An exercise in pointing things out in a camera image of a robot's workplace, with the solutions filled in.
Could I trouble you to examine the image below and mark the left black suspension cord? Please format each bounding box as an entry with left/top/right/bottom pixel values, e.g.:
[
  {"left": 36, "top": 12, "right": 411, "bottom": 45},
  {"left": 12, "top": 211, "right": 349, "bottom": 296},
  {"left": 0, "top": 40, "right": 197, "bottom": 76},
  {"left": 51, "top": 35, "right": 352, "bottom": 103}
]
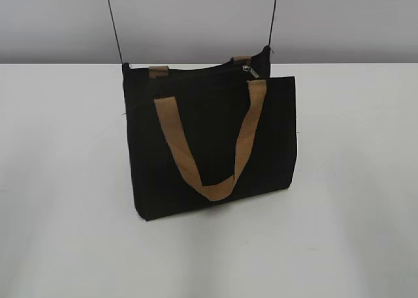
[{"left": 104, "top": 0, "right": 127, "bottom": 65}]

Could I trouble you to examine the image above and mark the black canvas tote bag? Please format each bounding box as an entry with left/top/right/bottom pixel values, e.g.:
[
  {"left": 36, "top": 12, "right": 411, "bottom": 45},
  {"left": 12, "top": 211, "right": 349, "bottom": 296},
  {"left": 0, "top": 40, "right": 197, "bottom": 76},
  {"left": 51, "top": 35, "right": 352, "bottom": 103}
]
[{"left": 122, "top": 46, "right": 297, "bottom": 220}]

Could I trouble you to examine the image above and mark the black suspension cord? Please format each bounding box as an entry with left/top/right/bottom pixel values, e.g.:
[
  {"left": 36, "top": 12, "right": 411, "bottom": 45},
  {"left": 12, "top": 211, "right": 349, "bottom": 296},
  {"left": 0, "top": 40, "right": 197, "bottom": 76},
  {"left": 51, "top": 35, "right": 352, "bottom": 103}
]
[
  {"left": 266, "top": 0, "right": 281, "bottom": 48},
  {"left": 104, "top": 0, "right": 127, "bottom": 65}
]

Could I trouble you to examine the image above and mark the tan bag handle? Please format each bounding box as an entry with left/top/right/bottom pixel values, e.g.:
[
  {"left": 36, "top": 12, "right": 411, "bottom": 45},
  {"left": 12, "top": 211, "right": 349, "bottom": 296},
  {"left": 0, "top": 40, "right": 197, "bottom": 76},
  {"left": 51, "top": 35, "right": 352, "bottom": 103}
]
[
  {"left": 154, "top": 80, "right": 267, "bottom": 201},
  {"left": 148, "top": 56, "right": 251, "bottom": 78}
]

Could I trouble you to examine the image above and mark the tan front bag handle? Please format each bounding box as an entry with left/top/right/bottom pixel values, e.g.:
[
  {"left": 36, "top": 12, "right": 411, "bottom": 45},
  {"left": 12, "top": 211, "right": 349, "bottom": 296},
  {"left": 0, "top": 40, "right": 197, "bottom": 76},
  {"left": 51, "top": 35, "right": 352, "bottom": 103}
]
[{"left": 154, "top": 80, "right": 267, "bottom": 201}]

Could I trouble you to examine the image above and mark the right black suspension cord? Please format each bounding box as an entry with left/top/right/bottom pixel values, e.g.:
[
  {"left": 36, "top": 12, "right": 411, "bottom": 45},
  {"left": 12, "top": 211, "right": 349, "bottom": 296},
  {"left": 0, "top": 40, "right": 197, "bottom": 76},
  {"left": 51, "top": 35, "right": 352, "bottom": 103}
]
[{"left": 266, "top": 0, "right": 281, "bottom": 48}]

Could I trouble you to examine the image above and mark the tan rear bag handle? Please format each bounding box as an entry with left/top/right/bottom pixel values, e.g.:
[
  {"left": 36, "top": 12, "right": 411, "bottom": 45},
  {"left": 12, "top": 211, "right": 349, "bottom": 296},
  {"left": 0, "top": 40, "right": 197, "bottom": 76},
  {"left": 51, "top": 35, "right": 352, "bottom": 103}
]
[{"left": 148, "top": 56, "right": 251, "bottom": 78}]

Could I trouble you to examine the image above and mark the silver zipper pull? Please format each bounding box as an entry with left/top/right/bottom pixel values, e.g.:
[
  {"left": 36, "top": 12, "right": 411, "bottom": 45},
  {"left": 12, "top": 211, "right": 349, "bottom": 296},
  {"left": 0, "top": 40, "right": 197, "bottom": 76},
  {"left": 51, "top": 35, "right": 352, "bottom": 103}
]
[{"left": 242, "top": 65, "right": 260, "bottom": 79}]

